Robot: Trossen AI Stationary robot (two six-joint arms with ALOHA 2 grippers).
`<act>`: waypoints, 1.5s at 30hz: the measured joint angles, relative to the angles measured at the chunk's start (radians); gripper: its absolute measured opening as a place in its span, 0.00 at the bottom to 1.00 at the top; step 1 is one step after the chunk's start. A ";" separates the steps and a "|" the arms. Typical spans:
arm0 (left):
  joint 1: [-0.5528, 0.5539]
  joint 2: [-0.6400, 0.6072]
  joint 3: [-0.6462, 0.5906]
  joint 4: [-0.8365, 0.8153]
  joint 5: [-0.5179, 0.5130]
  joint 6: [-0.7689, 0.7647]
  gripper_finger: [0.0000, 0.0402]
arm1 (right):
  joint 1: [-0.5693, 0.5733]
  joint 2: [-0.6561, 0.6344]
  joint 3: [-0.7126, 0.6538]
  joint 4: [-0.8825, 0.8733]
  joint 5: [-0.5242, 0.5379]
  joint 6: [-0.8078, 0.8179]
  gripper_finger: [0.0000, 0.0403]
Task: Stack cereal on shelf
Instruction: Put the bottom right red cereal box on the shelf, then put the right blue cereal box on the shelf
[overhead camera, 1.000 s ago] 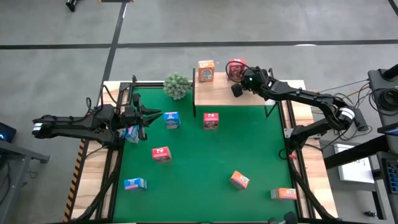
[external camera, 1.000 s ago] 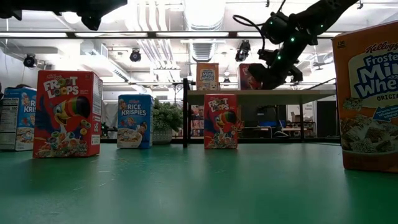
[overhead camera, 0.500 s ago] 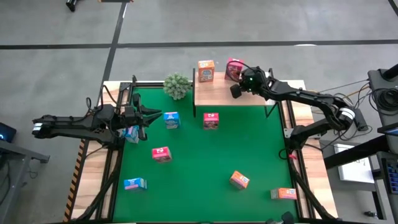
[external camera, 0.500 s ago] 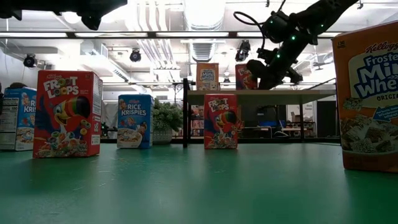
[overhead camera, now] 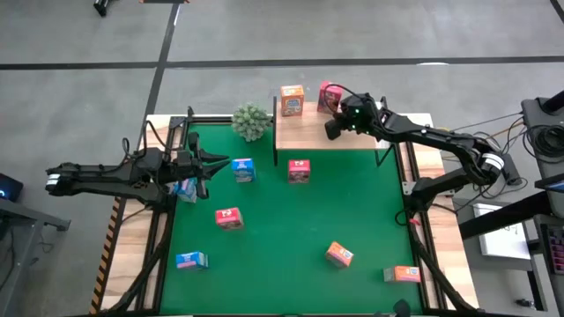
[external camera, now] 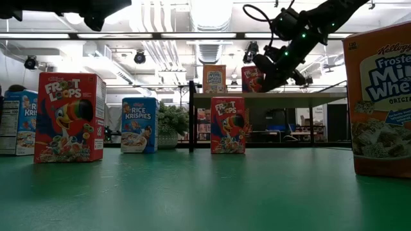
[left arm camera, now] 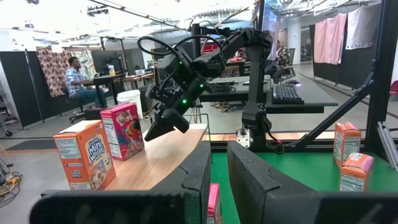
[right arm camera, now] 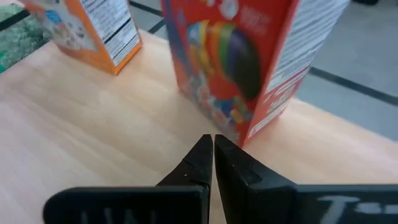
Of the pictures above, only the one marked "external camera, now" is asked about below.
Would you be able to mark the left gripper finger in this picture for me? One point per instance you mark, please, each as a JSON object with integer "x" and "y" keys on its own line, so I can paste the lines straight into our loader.
{"x": 117, "y": 4}

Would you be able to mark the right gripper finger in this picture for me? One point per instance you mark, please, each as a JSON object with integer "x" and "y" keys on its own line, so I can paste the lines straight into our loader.
{"x": 271, "y": 78}

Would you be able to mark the Froot Loops cereal box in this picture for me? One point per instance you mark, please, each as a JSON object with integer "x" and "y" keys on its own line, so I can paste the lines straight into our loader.
{"x": 228, "y": 125}
{"x": 248, "y": 80}
{"x": 69, "y": 122}

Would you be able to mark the Frosted Mini Wheats cereal box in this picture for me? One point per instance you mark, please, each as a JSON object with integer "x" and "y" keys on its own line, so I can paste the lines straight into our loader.
{"x": 379, "y": 96}
{"x": 214, "y": 78}

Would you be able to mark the Rice Krispies cereal box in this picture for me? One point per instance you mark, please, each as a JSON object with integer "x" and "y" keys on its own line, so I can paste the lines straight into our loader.
{"x": 27, "y": 122}
{"x": 139, "y": 125}

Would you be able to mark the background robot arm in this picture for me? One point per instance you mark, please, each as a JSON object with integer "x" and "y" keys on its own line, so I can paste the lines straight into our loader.
{"x": 109, "y": 133}

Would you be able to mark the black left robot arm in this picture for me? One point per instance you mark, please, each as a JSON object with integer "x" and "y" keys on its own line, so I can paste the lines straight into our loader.
{"x": 32, "y": 5}

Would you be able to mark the wooden shelf with black legs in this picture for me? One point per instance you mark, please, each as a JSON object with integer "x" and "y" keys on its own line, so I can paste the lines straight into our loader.
{"x": 273, "y": 100}

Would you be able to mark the small black ceiling fixture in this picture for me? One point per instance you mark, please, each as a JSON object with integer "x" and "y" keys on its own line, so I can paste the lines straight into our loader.
{"x": 309, "y": 81}

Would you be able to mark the black ceiling spotlight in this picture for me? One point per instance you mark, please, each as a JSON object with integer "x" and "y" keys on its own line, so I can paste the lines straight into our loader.
{"x": 252, "y": 48}
{"x": 139, "y": 57}
{"x": 30, "y": 62}

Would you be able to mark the black partition panel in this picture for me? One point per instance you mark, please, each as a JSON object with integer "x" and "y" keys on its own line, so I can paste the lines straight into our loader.
{"x": 335, "y": 122}

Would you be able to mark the linear ceiling light strip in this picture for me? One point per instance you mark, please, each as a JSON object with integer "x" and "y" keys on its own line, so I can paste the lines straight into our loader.
{"x": 192, "y": 35}

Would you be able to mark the white red patterned cloth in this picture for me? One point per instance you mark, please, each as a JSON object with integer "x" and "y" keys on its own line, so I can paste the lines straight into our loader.
{"x": 203, "y": 128}

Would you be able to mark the person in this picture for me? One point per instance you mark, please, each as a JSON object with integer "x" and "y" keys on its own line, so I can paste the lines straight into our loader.
{"x": 17, "y": 87}

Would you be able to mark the green plant in patterned pot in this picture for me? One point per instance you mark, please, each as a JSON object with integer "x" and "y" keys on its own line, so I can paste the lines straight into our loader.
{"x": 173, "y": 125}

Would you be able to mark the grey hanging cloth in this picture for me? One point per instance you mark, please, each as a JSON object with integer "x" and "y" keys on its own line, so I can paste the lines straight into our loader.
{"x": 114, "y": 118}

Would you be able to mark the green table mat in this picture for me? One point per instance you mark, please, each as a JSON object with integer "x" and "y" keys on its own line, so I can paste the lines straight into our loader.
{"x": 205, "y": 192}

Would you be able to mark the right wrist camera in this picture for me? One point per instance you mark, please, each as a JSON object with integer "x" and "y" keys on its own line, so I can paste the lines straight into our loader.
{"x": 285, "y": 24}

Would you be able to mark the silver ceiling air duct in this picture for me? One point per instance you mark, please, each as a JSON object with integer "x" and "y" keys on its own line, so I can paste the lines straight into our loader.
{"x": 210, "y": 51}

